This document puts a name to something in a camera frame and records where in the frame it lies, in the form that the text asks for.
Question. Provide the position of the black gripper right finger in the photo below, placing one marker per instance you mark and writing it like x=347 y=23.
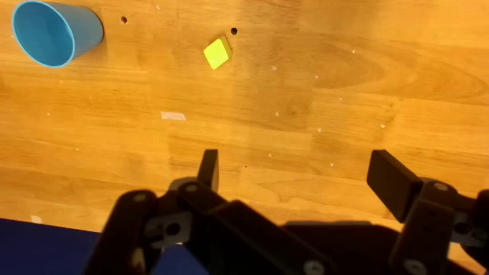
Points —
x=391 y=181

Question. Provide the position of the dark blue cloth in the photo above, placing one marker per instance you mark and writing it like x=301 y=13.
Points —
x=40 y=249

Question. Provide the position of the white tape strip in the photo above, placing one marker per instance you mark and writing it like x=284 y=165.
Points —
x=173 y=117

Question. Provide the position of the blue plastic cup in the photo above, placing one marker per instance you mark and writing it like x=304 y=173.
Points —
x=43 y=33

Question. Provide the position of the yellow block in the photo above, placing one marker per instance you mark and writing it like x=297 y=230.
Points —
x=216 y=54

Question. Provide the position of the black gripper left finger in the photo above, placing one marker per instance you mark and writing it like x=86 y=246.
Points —
x=127 y=230

